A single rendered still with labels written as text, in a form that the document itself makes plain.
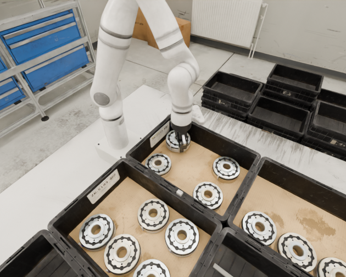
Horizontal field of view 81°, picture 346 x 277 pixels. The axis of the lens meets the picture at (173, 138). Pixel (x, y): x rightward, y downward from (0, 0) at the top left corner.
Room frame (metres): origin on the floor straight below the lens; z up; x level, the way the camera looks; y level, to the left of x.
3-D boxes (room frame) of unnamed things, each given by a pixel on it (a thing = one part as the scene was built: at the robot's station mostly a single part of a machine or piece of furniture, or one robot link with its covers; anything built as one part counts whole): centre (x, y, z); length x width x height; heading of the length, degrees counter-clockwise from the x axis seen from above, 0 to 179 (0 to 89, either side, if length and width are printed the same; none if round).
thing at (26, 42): (1.99, 1.19, 0.60); 0.72 x 0.03 x 0.56; 147
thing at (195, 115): (0.54, -0.05, 1.05); 0.11 x 0.09 x 0.06; 102
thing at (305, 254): (0.15, -0.36, 0.86); 0.05 x 0.05 x 0.01
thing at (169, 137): (0.57, -0.02, 0.88); 0.10 x 0.10 x 0.01
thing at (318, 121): (0.97, -1.15, 0.37); 0.40 x 0.30 x 0.45; 58
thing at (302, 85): (1.53, -1.03, 0.37); 0.40 x 0.30 x 0.45; 58
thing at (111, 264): (0.15, 0.14, 0.86); 0.10 x 0.10 x 0.01
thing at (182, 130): (0.54, -0.03, 0.98); 0.08 x 0.08 x 0.09
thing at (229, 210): (0.44, -0.07, 0.92); 0.40 x 0.30 x 0.02; 54
